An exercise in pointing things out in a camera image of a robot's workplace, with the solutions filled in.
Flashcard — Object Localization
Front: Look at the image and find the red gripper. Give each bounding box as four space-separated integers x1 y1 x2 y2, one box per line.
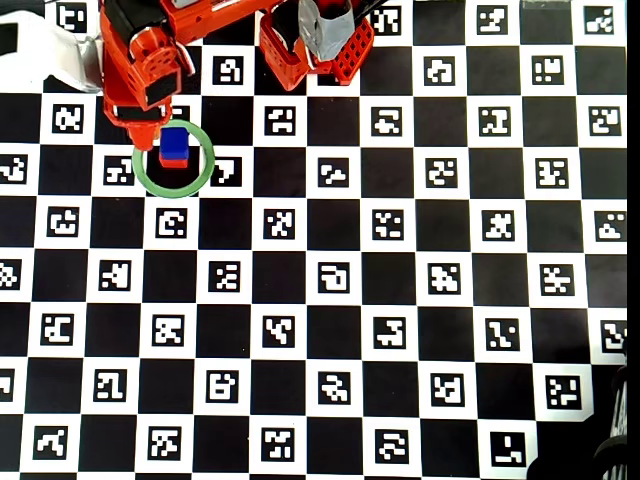
102 29 194 153

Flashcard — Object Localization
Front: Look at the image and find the blue cube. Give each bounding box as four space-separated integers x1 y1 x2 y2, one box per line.
159 126 190 161

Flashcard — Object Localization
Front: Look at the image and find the black white marker board mat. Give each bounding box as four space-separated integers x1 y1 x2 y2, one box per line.
0 0 629 480

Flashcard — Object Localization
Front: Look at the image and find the green ring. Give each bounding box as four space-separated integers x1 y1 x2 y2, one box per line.
132 119 216 200

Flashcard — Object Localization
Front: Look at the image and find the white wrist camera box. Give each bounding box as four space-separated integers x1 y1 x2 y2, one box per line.
0 7 107 95

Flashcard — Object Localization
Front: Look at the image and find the black camera stand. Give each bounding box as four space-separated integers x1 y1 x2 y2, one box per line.
528 364 629 480

